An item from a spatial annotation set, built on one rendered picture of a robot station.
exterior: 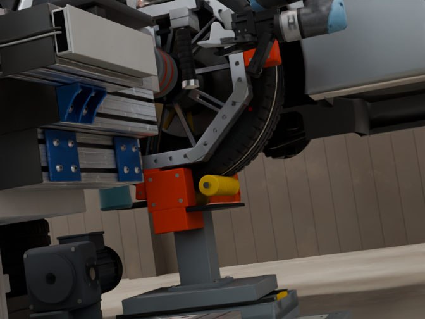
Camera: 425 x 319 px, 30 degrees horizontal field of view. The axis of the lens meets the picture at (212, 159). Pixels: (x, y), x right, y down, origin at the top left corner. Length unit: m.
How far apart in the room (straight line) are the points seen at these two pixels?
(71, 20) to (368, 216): 6.20
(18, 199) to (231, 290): 0.98
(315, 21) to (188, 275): 0.87
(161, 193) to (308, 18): 0.65
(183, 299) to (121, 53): 1.16
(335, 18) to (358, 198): 5.37
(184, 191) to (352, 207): 5.11
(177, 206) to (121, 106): 0.77
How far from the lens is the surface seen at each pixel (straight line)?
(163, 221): 2.21
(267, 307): 2.18
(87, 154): 1.42
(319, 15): 1.91
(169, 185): 2.20
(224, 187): 2.24
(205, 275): 2.35
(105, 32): 1.21
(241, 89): 2.17
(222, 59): 2.54
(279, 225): 7.41
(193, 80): 1.98
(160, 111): 2.35
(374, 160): 7.19
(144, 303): 2.31
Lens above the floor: 0.40
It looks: 5 degrees up
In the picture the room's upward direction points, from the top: 8 degrees counter-clockwise
